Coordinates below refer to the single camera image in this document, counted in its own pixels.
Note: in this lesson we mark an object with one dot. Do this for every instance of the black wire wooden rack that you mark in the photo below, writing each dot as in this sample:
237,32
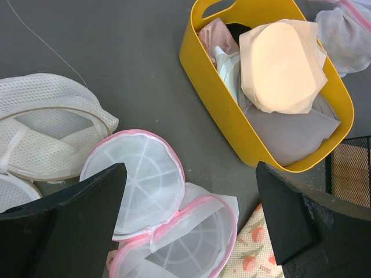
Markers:
347,171

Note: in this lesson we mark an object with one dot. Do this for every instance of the peach padded bra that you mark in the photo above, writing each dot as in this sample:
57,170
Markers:
282,66

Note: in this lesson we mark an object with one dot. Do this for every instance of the white honeycomb mesh laundry bag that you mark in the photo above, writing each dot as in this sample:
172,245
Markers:
49,125

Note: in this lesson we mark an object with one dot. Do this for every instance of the grey garment in basket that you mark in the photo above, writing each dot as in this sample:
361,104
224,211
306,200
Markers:
292,137

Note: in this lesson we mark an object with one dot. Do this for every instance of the white pink-trimmed mesh laundry bag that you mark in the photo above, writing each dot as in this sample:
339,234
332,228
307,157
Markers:
344,32

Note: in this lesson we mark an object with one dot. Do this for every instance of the tulip print bra bag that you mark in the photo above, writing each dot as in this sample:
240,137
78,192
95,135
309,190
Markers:
252,255

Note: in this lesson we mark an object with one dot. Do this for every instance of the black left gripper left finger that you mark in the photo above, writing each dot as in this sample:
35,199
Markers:
67,233

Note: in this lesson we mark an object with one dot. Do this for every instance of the empty pink-trimmed mesh laundry bag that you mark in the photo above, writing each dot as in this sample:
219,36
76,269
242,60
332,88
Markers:
166,226

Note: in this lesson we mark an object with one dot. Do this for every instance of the white garment in basket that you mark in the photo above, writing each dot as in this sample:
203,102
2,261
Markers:
229,69

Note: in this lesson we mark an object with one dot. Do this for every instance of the pink satin garment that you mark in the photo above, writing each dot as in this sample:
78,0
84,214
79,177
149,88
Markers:
216,34

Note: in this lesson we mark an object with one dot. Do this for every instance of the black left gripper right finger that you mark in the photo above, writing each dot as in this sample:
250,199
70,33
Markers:
313,233

